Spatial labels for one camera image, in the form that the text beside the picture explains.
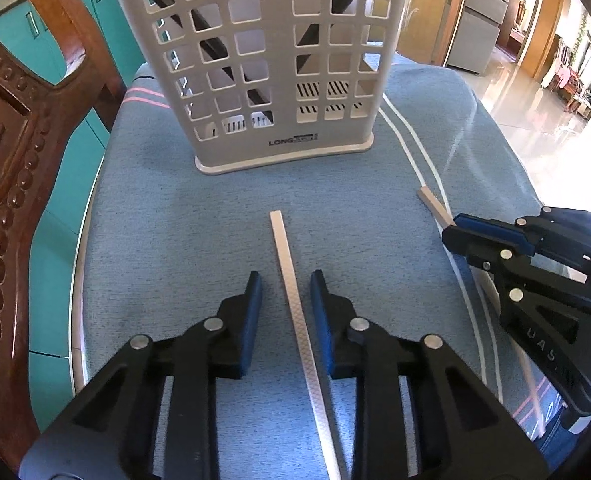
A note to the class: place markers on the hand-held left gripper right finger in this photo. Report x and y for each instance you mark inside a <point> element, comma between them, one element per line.
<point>321,320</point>

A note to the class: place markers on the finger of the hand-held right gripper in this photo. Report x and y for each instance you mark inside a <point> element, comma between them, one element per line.
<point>490,232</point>
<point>475,250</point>

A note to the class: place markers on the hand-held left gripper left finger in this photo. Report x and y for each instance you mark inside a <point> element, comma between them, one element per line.
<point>250,320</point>

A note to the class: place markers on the silver textured strip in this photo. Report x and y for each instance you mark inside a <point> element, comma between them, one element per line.
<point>295,305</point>

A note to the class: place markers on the white chopstick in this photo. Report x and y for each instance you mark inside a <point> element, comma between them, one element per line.
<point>433,202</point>

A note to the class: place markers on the white plastic utensil holder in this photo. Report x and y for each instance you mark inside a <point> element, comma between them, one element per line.
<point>235,150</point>

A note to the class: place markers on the black chopstick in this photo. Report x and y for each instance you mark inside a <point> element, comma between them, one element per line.
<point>320,30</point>
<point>215,50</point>

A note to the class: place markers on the person's jeans leg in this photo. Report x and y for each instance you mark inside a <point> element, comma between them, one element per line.
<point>550,430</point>

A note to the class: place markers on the grey drawer cabinet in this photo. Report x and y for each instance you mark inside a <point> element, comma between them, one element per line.
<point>475,35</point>

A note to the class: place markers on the carved wooden chair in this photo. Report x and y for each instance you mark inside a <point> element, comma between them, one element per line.
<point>5,160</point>

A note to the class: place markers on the teal cabinet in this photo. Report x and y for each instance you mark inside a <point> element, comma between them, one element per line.
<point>105,15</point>

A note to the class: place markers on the wooden door frame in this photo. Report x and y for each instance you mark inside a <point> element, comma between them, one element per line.
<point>455,10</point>

